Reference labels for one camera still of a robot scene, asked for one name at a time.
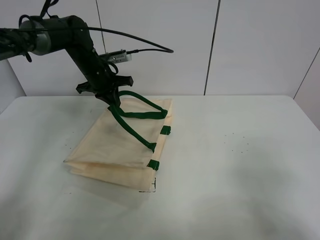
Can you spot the cream linen bag green handles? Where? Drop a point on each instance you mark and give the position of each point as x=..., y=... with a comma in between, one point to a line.
x=125, y=144

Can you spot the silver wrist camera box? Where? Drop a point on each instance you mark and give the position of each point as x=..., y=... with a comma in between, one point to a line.
x=116, y=57

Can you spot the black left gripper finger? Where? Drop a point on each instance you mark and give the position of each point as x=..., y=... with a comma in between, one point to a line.
x=111, y=97

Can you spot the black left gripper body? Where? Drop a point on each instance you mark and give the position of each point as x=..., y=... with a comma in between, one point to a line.
x=100, y=75

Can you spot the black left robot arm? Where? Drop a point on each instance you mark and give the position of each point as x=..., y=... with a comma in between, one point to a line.
x=44, y=36

